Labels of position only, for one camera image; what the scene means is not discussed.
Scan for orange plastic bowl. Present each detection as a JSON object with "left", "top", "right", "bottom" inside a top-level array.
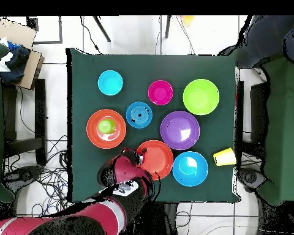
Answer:
[
  {"left": 86, "top": 108, "right": 128, "bottom": 150},
  {"left": 136, "top": 140, "right": 175, "bottom": 181}
]

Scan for green plastic cup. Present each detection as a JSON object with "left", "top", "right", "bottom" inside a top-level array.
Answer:
[{"left": 97, "top": 117, "right": 118, "bottom": 135}]

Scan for small dark blue bowl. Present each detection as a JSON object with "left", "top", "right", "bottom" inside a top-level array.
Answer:
[{"left": 126, "top": 101, "right": 154, "bottom": 130}]

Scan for purple plastic bowl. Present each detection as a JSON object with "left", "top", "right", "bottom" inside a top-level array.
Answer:
[{"left": 160, "top": 110, "right": 202, "bottom": 151}]

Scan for large blue plastic bowl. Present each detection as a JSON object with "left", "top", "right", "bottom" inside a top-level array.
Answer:
[{"left": 172, "top": 151, "right": 209, "bottom": 188}]

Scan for pink plastic bowl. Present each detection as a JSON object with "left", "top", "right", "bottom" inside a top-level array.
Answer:
[{"left": 148, "top": 80, "right": 175, "bottom": 106}]

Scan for small cyan plastic bowl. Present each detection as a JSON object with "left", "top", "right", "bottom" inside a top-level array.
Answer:
[{"left": 97, "top": 70, "right": 124, "bottom": 96}]

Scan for yellow plastic cup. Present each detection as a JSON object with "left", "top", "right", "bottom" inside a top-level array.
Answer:
[{"left": 213, "top": 147, "right": 238, "bottom": 167}]

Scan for large green plastic bowl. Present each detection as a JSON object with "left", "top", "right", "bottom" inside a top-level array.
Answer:
[{"left": 183, "top": 78, "right": 221, "bottom": 116}]

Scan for dark green tablecloth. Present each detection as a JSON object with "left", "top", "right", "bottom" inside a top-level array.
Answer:
[{"left": 66, "top": 47, "right": 243, "bottom": 205}]

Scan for black equipment base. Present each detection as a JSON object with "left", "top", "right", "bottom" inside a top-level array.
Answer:
[
  {"left": 2, "top": 165, "right": 44, "bottom": 186},
  {"left": 236, "top": 165, "right": 266, "bottom": 193}
]

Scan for black tripod leg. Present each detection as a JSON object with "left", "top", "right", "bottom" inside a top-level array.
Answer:
[
  {"left": 92, "top": 15, "right": 112, "bottom": 43},
  {"left": 164, "top": 15, "right": 173, "bottom": 40}
]

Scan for small yellow object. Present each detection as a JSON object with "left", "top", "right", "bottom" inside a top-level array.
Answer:
[{"left": 181, "top": 15, "right": 195, "bottom": 28}]

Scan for blue and white cloth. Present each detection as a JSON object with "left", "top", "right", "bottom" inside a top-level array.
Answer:
[{"left": 0, "top": 38, "right": 31, "bottom": 85}]

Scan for cardboard box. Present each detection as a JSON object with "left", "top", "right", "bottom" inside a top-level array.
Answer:
[{"left": 0, "top": 18, "right": 46, "bottom": 91}]

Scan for person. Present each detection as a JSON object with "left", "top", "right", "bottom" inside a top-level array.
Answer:
[{"left": 219, "top": 15, "right": 294, "bottom": 69}]

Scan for tangled black floor cables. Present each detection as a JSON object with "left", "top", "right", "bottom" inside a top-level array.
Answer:
[{"left": 4, "top": 134, "right": 89, "bottom": 216}]

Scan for black bench frame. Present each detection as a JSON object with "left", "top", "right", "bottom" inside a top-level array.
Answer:
[
  {"left": 234, "top": 80, "right": 270, "bottom": 159},
  {"left": 2, "top": 78, "right": 49, "bottom": 166}
]

